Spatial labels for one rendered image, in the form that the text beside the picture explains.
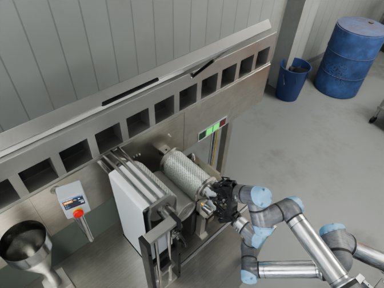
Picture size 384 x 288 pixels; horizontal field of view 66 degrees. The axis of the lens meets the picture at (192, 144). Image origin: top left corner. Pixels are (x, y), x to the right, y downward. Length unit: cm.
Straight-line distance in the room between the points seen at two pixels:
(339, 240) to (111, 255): 110
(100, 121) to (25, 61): 130
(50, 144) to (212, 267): 99
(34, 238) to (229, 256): 95
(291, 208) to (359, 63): 332
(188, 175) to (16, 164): 71
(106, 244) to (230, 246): 66
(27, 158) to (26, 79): 138
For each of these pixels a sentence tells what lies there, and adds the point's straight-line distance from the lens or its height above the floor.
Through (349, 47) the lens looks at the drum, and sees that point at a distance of 426.
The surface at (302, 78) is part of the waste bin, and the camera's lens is 405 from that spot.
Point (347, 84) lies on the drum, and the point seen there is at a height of 25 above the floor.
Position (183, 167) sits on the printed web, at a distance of 145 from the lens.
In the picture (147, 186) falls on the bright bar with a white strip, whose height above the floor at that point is 146.
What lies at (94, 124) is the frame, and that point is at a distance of 123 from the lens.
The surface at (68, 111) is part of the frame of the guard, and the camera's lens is 68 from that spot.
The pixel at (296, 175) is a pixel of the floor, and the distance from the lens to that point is 332.
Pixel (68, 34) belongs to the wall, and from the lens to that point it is 247.
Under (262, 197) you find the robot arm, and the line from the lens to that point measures 112.
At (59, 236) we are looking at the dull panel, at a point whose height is 110.
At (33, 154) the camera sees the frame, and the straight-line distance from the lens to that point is 119.
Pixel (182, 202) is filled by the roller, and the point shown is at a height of 123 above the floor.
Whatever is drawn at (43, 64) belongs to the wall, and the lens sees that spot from 250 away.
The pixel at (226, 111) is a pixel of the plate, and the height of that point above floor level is 126.
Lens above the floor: 242
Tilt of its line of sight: 45 degrees down
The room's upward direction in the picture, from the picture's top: 3 degrees clockwise
